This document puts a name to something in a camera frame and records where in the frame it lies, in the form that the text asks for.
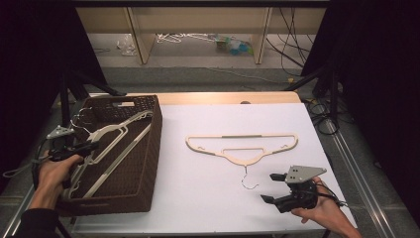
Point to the dark curtain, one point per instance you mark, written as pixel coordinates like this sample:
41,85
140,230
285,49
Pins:
33,66
379,82

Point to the clear plastic bag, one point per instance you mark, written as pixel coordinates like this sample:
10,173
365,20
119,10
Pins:
127,46

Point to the black tripod stand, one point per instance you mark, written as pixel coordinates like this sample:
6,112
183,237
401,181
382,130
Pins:
333,95
64,99

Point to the person's right hand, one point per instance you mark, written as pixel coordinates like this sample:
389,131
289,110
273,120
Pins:
327,211

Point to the brown woven basket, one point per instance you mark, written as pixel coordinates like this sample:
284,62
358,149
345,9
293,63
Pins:
132,172

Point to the beige wooden clothes hanger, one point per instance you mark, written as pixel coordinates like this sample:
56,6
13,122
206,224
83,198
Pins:
241,136
112,127
121,160

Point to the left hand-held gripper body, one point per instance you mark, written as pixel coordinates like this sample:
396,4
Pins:
61,132

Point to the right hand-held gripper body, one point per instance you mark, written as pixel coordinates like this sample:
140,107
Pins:
303,173

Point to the blue green plastic packets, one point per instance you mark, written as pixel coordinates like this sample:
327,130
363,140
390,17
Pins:
236,46

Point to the person's left hand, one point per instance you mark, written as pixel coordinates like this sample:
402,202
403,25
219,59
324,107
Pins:
52,175

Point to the white table mat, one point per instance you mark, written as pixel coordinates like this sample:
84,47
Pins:
231,119

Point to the aluminium frame rail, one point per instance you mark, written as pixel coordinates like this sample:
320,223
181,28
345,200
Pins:
360,181
26,196

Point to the beige wooden cabinet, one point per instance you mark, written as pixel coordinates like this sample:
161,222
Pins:
198,20

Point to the light wooden table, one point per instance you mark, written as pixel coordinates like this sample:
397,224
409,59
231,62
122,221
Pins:
214,98

